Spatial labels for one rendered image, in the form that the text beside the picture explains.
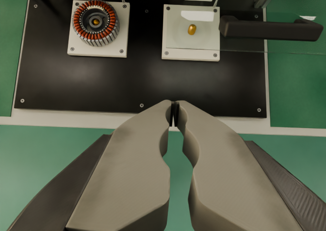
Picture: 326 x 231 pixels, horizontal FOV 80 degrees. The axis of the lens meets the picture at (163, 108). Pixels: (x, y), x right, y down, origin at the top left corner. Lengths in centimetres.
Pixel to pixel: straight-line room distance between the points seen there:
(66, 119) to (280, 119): 56
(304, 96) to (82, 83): 59
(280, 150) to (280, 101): 89
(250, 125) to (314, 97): 20
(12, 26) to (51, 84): 21
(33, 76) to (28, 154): 95
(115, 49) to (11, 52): 29
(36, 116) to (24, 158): 93
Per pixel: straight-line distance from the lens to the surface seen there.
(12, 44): 70
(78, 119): 56
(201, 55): 53
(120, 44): 54
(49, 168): 145
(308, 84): 67
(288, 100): 63
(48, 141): 144
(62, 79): 57
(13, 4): 75
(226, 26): 25
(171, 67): 52
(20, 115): 63
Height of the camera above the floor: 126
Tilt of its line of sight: 82 degrees down
